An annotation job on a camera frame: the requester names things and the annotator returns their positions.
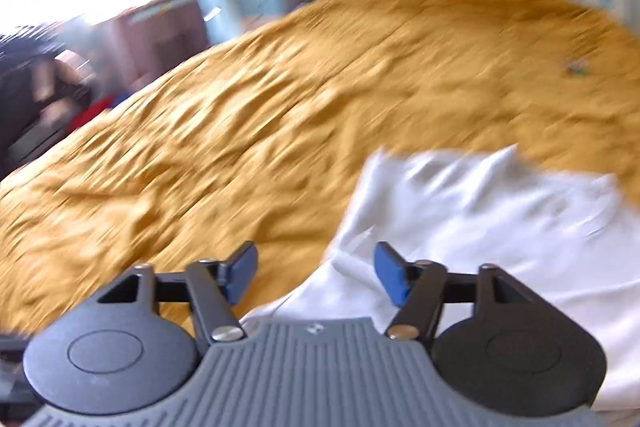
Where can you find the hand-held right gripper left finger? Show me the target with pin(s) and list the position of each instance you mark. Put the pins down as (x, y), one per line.
(241, 271)

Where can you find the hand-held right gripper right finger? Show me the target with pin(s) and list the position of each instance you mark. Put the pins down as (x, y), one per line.
(392, 274)

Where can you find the white printed shirt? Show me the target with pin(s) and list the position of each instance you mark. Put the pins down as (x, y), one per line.
(480, 227)

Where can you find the mustard yellow blanket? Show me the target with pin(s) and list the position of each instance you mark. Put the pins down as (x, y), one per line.
(210, 142)

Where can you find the desk with blue drawer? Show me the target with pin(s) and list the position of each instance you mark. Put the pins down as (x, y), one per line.
(150, 22)

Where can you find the light blue chair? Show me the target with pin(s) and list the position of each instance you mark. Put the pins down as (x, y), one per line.
(215, 2)

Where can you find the dark object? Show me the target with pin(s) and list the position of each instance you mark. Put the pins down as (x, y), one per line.
(30, 97)

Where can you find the small snack packet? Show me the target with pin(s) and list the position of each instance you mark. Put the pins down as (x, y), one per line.
(576, 67)

